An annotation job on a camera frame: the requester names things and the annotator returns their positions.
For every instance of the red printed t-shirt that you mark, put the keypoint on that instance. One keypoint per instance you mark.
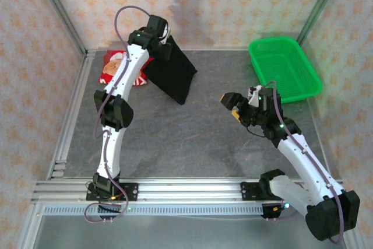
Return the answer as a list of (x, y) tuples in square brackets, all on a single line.
[(109, 68)]

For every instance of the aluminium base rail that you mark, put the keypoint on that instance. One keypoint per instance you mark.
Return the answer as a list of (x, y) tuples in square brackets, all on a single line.
[(189, 190)]

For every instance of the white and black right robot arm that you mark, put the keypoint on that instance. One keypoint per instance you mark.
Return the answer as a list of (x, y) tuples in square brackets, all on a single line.
[(306, 161)]

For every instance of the black t-shirt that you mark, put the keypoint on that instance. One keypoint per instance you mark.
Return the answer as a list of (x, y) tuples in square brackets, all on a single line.
[(172, 71)]

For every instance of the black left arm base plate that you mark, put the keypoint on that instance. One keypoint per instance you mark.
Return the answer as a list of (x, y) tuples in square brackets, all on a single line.
[(131, 192)]

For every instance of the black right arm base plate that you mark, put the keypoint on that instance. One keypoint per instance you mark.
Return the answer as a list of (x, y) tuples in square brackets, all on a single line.
[(247, 192)]

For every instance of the green plastic basket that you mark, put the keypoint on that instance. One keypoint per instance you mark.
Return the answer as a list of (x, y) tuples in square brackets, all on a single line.
[(285, 68)]

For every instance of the aluminium corner post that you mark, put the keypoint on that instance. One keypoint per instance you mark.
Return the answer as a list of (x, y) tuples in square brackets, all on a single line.
[(319, 4), (60, 10)]

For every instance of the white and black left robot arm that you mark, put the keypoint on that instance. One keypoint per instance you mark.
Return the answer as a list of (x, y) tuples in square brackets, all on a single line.
[(112, 150)]

